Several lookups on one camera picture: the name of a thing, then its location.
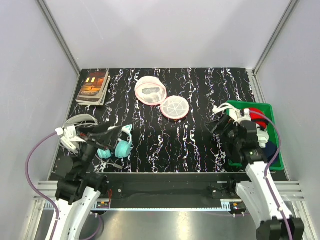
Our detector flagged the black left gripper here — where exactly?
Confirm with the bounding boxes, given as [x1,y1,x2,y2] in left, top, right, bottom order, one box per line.
[77,120,123,175]

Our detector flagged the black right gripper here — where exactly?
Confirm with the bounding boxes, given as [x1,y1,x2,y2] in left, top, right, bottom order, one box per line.
[204,113,243,148]

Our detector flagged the white pink mesh laundry bag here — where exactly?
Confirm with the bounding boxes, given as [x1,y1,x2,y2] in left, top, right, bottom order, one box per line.
[134,76,190,120]

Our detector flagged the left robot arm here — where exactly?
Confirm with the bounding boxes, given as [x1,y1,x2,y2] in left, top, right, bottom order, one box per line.
[46,121,133,240]

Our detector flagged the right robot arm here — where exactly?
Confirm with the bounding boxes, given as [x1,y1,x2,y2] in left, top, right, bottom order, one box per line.
[210,114,305,240]

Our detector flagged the teal cat-ear headphones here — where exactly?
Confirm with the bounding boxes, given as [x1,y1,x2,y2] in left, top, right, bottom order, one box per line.
[97,124,133,159]

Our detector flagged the red garment in bin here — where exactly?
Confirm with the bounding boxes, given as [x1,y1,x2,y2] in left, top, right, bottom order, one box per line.
[248,107,269,131]

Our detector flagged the white headphones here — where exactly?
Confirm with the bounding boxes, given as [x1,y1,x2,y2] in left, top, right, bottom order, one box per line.
[61,114,98,144]

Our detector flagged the paperback book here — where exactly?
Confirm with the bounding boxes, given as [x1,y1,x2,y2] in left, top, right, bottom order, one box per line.
[75,69,111,106]

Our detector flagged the blue garment in bin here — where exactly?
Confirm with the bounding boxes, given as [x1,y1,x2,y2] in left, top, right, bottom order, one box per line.
[262,141,278,163]

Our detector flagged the green plastic bin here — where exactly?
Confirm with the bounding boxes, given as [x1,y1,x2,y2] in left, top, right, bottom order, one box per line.
[227,100,284,172]

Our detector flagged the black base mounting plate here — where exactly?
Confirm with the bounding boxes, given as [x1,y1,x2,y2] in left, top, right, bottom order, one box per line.
[105,172,249,210]

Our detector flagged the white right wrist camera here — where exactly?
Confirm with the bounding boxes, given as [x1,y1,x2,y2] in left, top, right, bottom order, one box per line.
[213,103,251,124]

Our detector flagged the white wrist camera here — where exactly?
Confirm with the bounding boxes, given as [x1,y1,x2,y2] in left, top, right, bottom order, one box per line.
[55,125,80,154]
[213,103,251,124]

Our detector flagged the grey usb cable plug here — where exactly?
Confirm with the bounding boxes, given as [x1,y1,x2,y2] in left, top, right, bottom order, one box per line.
[111,163,123,170]

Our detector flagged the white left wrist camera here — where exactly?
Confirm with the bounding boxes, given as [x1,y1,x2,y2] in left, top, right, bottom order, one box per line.
[55,125,80,154]

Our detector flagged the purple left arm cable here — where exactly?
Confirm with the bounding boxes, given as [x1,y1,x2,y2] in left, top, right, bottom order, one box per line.
[26,131,61,240]

